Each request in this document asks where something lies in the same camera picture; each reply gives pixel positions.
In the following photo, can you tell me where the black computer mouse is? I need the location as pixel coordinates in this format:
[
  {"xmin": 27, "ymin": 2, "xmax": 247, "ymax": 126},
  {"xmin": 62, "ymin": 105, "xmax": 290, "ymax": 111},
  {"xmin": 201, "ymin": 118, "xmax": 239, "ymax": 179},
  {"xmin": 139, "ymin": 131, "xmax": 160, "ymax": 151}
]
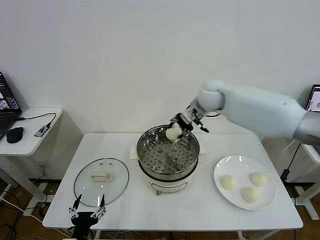
[{"xmin": 6, "ymin": 126, "xmax": 25, "ymax": 144}]

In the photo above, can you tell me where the white floor cable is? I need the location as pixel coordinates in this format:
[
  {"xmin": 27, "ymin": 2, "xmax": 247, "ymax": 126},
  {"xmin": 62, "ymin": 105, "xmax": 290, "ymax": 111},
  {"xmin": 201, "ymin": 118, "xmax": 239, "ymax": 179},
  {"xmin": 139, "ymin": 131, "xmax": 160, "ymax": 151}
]
[{"xmin": 0, "ymin": 197, "xmax": 45, "ymax": 223}]

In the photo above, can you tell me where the cream electric cooking pot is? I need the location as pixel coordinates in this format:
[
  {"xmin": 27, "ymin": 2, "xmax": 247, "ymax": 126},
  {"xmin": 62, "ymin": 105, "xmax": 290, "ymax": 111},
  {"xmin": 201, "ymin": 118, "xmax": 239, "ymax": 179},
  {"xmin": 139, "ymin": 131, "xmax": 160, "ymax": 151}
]
[{"xmin": 129, "ymin": 141, "xmax": 210, "ymax": 197}]

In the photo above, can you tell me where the grey open laptop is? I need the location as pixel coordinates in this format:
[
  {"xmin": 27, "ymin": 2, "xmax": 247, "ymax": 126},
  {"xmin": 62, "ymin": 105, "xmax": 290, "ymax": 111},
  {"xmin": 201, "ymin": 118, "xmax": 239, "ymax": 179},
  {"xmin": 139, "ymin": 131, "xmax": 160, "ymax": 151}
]
[{"xmin": 304, "ymin": 84, "xmax": 320, "ymax": 112}]

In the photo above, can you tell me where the white steamed baozi bun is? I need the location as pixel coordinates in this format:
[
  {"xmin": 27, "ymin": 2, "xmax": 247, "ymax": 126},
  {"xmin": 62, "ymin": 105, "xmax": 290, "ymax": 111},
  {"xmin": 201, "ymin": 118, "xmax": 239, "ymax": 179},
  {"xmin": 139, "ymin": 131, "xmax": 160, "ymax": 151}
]
[
  {"xmin": 219, "ymin": 174, "xmax": 238, "ymax": 191},
  {"xmin": 240, "ymin": 186, "xmax": 259, "ymax": 204},
  {"xmin": 165, "ymin": 126, "xmax": 183, "ymax": 141},
  {"xmin": 249, "ymin": 171, "xmax": 268, "ymax": 188}
]

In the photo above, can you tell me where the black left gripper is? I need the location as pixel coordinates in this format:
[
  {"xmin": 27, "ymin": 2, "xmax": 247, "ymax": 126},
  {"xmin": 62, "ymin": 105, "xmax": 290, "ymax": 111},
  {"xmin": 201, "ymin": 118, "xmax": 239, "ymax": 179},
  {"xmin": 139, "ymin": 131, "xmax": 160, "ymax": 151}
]
[{"xmin": 68, "ymin": 193, "xmax": 107, "ymax": 240}]

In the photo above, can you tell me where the white side table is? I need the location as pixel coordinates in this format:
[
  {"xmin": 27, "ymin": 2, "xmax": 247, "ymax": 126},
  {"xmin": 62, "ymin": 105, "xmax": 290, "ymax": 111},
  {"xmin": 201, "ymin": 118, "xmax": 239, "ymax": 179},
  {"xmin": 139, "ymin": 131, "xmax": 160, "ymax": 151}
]
[
  {"xmin": 294, "ymin": 143, "xmax": 320, "ymax": 221},
  {"xmin": 0, "ymin": 107, "xmax": 65, "ymax": 210}
]

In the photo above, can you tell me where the white round plate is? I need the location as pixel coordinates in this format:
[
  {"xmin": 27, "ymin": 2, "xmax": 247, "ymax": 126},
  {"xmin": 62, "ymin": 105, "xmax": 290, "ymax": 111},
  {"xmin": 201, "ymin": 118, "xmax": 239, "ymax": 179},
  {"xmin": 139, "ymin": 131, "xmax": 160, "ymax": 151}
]
[{"xmin": 213, "ymin": 155, "xmax": 277, "ymax": 211}]

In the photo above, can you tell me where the silver usb hub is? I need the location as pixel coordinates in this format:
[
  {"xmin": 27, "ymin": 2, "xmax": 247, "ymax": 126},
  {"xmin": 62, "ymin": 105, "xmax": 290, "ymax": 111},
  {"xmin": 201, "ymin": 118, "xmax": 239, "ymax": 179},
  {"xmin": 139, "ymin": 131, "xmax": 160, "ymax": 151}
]
[{"xmin": 34, "ymin": 123, "xmax": 50, "ymax": 138}]

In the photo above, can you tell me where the glass lid with cream handle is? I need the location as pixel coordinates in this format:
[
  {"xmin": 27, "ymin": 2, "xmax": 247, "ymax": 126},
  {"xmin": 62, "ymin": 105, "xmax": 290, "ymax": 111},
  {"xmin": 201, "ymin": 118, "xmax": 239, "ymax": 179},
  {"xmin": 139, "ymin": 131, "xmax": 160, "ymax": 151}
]
[{"xmin": 73, "ymin": 157, "xmax": 130, "ymax": 208}]

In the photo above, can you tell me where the stainless steel steamer basket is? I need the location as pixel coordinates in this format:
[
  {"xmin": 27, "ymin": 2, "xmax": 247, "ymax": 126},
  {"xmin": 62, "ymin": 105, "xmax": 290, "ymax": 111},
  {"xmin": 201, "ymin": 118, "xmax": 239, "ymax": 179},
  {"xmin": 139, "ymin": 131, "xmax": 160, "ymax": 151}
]
[{"xmin": 136, "ymin": 124, "xmax": 201, "ymax": 181}]

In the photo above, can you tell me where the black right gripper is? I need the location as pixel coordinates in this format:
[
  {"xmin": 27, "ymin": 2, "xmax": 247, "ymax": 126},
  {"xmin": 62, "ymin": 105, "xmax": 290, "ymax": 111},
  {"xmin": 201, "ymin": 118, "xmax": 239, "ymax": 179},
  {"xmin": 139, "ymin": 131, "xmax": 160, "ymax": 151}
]
[{"xmin": 167, "ymin": 111, "xmax": 195, "ymax": 138}]

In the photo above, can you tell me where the black open laptop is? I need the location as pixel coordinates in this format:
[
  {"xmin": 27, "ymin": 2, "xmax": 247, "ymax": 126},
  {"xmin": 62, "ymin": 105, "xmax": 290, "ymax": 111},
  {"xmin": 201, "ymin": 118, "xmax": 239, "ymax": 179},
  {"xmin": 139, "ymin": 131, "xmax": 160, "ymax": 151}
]
[{"xmin": 0, "ymin": 71, "xmax": 23, "ymax": 142}]

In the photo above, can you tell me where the black usb cable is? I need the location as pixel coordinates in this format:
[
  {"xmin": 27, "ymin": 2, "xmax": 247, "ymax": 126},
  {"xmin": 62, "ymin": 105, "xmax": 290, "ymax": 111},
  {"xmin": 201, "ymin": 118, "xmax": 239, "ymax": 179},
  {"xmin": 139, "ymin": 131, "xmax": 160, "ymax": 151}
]
[{"xmin": 16, "ymin": 112, "xmax": 58, "ymax": 127}]

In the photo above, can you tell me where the black power cable with adapter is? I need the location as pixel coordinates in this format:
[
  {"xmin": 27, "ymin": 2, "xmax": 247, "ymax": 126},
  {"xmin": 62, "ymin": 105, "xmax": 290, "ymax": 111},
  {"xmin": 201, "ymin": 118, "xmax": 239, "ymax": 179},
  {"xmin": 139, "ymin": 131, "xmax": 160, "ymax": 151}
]
[{"xmin": 279, "ymin": 144, "xmax": 301, "ymax": 183}]

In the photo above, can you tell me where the black floor cable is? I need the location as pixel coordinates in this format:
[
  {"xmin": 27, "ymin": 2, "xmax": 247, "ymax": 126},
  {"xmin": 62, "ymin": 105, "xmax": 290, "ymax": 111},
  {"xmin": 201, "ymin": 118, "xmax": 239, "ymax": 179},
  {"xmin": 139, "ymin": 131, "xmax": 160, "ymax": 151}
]
[{"xmin": 0, "ymin": 191, "xmax": 21, "ymax": 210}]

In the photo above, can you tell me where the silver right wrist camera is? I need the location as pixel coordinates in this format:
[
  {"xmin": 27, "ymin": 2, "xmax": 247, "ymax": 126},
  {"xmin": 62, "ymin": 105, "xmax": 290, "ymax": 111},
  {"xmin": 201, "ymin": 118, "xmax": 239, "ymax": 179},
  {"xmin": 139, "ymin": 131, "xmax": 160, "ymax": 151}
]
[{"xmin": 182, "ymin": 106, "xmax": 201, "ymax": 125}]

